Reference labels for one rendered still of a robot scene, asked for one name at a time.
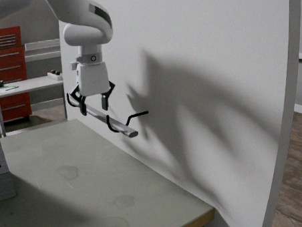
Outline white wall panel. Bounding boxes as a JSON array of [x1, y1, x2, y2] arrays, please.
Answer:
[[59, 0, 301, 227]]

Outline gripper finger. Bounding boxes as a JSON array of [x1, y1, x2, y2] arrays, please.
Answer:
[[69, 83, 87, 116], [101, 81, 116, 111]]

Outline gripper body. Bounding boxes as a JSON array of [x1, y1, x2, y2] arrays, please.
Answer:
[[76, 61, 110, 96]]

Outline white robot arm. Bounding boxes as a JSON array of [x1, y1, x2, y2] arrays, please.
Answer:
[[0, 0, 114, 71]]

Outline grey metal rod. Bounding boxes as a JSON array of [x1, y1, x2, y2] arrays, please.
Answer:
[[69, 97, 138, 138]]

